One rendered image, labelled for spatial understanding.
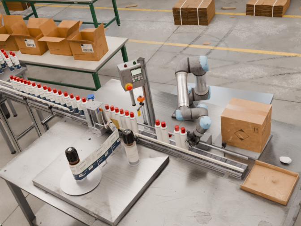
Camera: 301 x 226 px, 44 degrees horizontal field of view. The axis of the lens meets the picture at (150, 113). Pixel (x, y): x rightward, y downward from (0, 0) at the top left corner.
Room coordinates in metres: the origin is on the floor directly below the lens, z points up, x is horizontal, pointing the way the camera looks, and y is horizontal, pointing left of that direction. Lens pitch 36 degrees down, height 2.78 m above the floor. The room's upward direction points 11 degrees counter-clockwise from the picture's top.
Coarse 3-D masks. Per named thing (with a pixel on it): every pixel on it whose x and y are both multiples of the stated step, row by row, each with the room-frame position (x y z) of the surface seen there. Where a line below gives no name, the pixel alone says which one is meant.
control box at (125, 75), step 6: (132, 60) 2.46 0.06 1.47; (120, 66) 2.40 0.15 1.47; (132, 66) 2.37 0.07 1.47; (138, 66) 2.37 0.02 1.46; (120, 72) 2.35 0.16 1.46; (126, 72) 2.35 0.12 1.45; (120, 78) 2.40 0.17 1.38; (126, 78) 2.35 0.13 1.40; (126, 84) 2.34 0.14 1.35; (132, 84) 2.35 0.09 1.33; (138, 84) 2.37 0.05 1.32; (144, 84) 2.37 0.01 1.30; (126, 90) 2.34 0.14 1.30
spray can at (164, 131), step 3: (162, 123) 2.14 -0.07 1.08; (162, 126) 2.14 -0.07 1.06; (165, 126) 2.14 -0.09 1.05; (162, 129) 2.13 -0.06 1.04; (165, 129) 2.13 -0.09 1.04; (162, 132) 2.13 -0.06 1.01; (165, 132) 2.13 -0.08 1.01; (162, 135) 2.14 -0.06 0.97; (165, 135) 2.13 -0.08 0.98; (168, 135) 2.15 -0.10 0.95; (162, 138) 2.15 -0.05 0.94; (165, 138) 2.13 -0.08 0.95; (168, 138) 2.14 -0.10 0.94; (165, 141) 2.13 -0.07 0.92; (168, 141) 2.13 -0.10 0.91
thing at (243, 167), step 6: (72, 114) 2.77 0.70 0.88; (78, 114) 2.75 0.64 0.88; (144, 132) 2.33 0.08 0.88; (156, 138) 2.23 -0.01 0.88; (162, 144) 2.14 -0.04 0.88; (174, 144) 2.12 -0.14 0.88; (174, 150) 2.06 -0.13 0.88; (192, 150) 2.02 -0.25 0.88; (198, 150) 2.00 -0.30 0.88; (210, 156) 1.92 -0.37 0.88; (216, 156) 1.91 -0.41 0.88; (210, 162) 1.86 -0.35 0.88; (228, 162) 1.83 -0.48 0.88; (234, 162) 1.82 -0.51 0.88; (228, 168) 1.77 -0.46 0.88
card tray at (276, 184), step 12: (252, 168) 1.77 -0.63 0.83; (264, 168) 1.75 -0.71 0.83; (276, 168) 1.71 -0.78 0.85; (252, 180) 1.67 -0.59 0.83; (264, 180) 1.65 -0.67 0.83; (276, 180) 1.63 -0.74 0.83; (288, 180) 1.61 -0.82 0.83; (252, 192) 1.57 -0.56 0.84; (264, 192) 1.55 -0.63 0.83; (276, 192) 1.53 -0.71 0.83; (288, 192) 1.51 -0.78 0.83
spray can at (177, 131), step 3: (174, 126) 2.08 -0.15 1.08; (177, 126) 2.07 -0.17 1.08; (177, 129) 2.06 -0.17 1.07; (174, 132) 2.07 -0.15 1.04; (177, 132) 2.06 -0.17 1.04; (174, 135) 2.08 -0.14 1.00; (177, 135) 2.05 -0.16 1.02; (177, 138) 2.05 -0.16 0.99; (180, 138) 2.06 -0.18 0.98; (177, 141) 2.05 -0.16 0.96; (180, 141) 2.05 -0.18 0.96; (177, 144) 2.06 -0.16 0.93; (180, 144) 2.05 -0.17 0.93; (180, 147) 2.05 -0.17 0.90
